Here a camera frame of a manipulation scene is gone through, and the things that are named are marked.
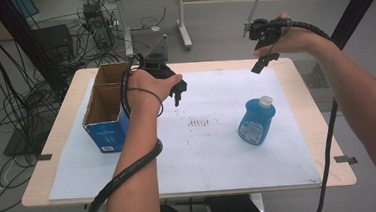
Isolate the tangle of black cables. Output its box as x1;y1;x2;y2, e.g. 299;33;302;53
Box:
0;0;71;212

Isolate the white background desk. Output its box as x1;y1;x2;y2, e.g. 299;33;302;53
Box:
94;0;221;57

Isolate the person's right leg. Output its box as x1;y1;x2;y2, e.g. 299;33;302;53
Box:
203;192;268;212

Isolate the black right wrist strap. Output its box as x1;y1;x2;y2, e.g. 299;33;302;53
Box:
265;17;296;56

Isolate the black box on floor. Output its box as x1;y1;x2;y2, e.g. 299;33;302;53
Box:
31;23;75;63

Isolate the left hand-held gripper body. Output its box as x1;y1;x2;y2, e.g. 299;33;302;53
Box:
136;33;176;81

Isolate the person's right hand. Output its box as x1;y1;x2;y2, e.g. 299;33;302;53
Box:
250;9;335;61

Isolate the black wrist strap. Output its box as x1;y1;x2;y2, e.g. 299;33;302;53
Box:
265;17;296;56
126;85;166;120

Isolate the dark floor mat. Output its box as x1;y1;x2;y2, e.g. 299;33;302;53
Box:
292;57;339;115

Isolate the black floor plate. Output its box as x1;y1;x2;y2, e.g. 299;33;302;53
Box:
1;115;57;159

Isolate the black left wrist strap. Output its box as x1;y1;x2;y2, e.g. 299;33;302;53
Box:
126;85;166;120

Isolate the white table mat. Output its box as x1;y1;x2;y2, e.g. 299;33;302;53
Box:
40;62;323;206

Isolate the blue plastic bottle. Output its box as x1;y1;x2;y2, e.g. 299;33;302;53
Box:
235;94;279;148

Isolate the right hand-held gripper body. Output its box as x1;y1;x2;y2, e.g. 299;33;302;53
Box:
240;0;294;52

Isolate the blue cardboard box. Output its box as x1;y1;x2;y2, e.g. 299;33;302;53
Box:
77;61;137;156

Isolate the person's left hand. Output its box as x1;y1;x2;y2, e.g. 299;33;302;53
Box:
123;65;187;120

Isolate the white table leg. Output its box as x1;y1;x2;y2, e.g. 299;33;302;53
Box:
248;192;267;212

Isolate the black corrugated right gripper cable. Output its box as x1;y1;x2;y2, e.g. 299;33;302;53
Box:
289;17;349;212

